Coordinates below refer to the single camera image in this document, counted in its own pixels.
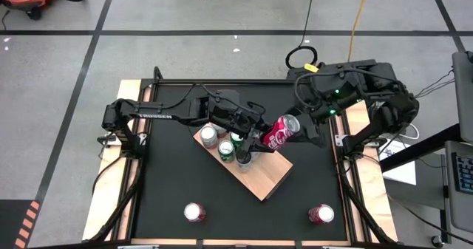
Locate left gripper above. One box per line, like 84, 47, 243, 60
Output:
214, 104, 277, 158

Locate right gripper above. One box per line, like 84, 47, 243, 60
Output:
289, 110, 329, 149

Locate green Sprite can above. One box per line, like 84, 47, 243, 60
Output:
217, 139, 237, 164
229, 132, 245, 150

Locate silver Celsius Peach Vibe can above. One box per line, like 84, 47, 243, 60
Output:
235, 151, 253, 174

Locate black computer case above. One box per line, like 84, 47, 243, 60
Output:
286, 58, 389, 83

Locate white paper sheet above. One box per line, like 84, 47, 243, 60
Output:
380, 137, 418, 186

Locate black desk beam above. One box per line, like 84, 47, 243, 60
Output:
378, 123, 454, 172

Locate grey monitor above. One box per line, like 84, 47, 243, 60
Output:
451, 51, 473, 143

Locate black keyboard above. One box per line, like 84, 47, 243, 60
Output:
453, 151, 473, 197

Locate grey desk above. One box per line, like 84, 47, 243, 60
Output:
441, 140, 473, 235

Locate black hazard-striped floor mat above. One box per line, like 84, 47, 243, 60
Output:
0, 199, 41, 249

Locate wooden shelf black metal frame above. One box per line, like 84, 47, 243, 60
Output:
192, 122, 295, 202

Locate black aluminium table frame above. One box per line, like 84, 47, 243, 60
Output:
83, 66, 398, 246

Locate black coiled cable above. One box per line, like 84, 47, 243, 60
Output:
284, 0, 319, 70

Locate white cable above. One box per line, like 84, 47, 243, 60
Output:
401, 122, 421, 141

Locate yellow cable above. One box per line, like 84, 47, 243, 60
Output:
347, 0, 372, 64

